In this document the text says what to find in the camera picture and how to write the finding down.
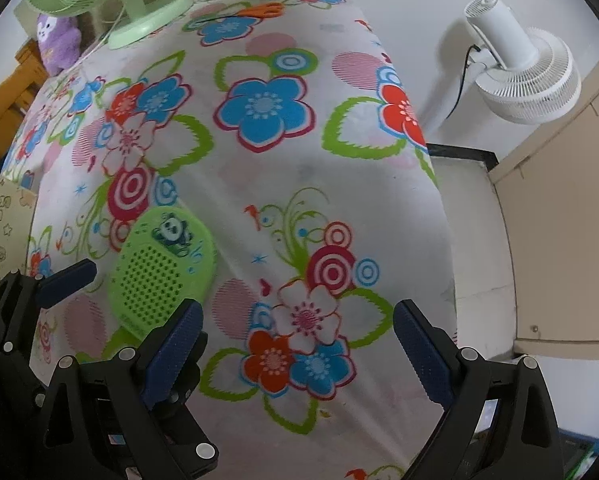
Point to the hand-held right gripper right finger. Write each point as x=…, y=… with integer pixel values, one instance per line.
x=424, y=355

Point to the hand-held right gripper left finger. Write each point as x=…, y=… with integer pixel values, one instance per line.
x=172, y=355

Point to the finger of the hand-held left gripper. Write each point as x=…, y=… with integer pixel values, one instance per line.
x=66, y=282

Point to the green panda plastic case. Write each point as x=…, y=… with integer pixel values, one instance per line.
x=154, y=275

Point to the cream printed storage box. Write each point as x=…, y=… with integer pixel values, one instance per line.
x=1, y=230

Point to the white cabinet with black rim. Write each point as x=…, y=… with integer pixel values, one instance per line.
x=474, y=240

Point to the purple plush toy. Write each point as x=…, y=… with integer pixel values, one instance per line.
x=56, y=42

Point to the green desk fan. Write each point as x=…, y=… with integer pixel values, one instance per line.
x=144, y=15

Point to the white circulator fan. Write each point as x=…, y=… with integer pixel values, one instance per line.
x=524, y=75

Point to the orange scissors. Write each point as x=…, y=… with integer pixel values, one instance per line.
x=259, y=10

